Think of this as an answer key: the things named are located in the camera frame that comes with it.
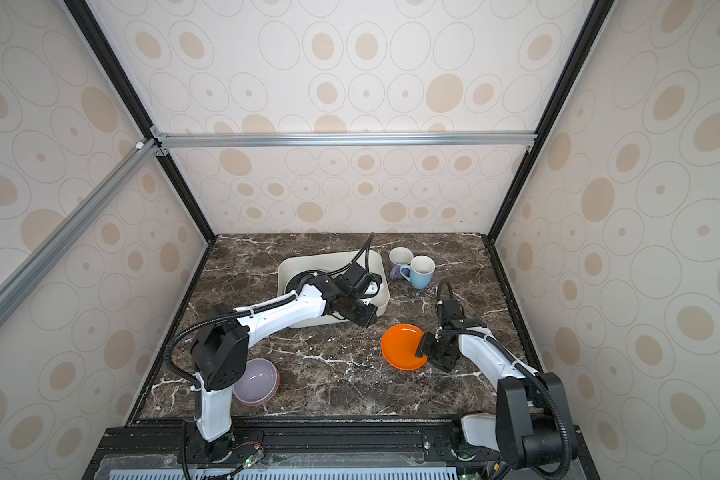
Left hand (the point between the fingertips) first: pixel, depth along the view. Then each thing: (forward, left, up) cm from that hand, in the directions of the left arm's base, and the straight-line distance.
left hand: (384, 317), depth 84 cm
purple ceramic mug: (+27, -6, -6) cm, 29 cm away
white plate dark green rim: (+18, +30, -8) cm, 36 cm away
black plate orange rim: (-4, -5, -11) cm, 13 cm away
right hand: (-7, -12, -10) cm, 17 cm away
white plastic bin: (+28, +18, -10) cm, 34 cm away
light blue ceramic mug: (+19, -13, -3) cm, 23 cm away
